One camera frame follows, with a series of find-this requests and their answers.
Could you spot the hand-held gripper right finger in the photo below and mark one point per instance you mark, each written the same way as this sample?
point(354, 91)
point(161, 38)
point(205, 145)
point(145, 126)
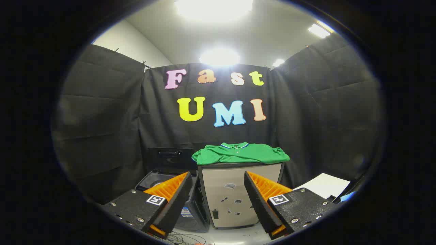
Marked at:
point(259, 200)

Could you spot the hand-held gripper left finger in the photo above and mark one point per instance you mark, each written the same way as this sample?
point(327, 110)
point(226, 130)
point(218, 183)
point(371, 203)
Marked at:
point(177, 200)

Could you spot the rectangular ceiling light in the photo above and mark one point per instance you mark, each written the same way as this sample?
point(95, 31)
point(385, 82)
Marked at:
point(319, 30)

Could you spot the white flat panel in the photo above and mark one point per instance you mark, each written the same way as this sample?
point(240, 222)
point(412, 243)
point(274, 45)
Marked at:
point(323, 185)

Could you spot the beige cabinet with dark top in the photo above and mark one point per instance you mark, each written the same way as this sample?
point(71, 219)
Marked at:
point(224, 180)

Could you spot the dark washing machine lid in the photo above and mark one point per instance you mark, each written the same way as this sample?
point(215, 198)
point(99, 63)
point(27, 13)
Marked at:
point(170, 161)

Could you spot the green polo shirt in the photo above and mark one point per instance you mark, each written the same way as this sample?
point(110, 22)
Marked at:
point(245, 153)

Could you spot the small ceiling light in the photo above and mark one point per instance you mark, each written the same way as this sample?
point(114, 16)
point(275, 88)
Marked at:
point(278, 63)

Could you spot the light blue object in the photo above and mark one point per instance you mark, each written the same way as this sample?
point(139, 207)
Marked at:
point(348, 196)

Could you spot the dark grey washing machine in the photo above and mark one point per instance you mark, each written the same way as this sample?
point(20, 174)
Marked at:
point(197, 211)

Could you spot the large round ceiling light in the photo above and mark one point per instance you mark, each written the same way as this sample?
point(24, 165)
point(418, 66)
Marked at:
point(214, 7)

